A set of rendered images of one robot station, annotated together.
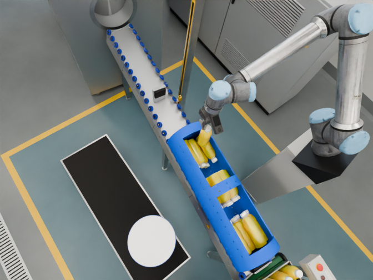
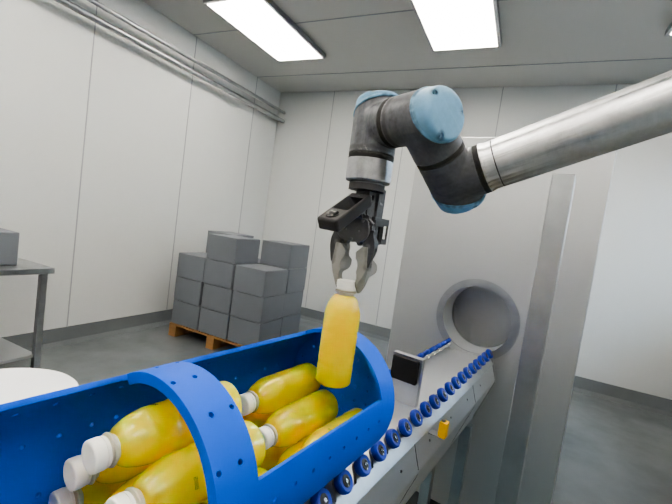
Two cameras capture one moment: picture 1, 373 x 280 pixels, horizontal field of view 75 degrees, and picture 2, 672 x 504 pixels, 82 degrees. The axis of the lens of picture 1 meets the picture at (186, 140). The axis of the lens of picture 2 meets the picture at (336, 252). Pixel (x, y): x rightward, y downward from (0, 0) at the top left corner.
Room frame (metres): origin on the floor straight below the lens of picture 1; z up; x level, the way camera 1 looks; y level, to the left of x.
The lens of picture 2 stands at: (0.44, -0.83, 1.46)
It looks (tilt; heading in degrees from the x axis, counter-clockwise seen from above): 4 degrees down; 77
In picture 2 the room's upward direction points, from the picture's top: 8 degrees clockwise
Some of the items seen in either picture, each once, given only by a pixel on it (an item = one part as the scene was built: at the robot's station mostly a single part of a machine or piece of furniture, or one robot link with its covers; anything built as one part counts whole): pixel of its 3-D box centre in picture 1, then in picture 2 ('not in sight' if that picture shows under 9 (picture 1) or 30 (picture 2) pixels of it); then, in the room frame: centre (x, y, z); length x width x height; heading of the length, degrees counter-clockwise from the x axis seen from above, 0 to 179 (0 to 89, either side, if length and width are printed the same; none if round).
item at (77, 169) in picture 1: (123, 208); not in sight; (0.21, 0.42, 0.08); 1.50 x 0.52 x 0.15; 51
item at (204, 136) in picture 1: (205, 135); (339, 335); (0.64, -0.10, 1.25); 0.07 x 0.07 x 0.19
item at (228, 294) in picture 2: not in sight; (240, 289); (0.47, 3.60, 0.59); 1.20 x 0.80 x 1.19; 141
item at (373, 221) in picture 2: (210, 111); (364, 215); (0.66, -0.08, 1.49); 0.09 x 0.08 x 0.12; 43
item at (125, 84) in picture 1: (125, 82); (428, 473); (1.45, 0.82, 0.31); 0.06 x 0.06 x 0.63; 43
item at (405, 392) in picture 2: (159, 94); (404, 378); (0.99, 0.29, 1.00); 0.10 x 0.04 x 0.15; 133
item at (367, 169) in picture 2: (213, 105); (367, 173); (0.66, -0.08, 1.57); 0.10 x 0.09 x 0.05; 133
